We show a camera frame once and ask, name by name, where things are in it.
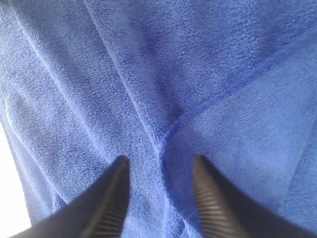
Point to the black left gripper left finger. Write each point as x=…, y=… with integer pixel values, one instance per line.
x=99, y=212

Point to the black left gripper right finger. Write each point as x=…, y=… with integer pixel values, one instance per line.
x=226, y=212

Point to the blue towel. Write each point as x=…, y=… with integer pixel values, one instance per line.
x=84, y=81

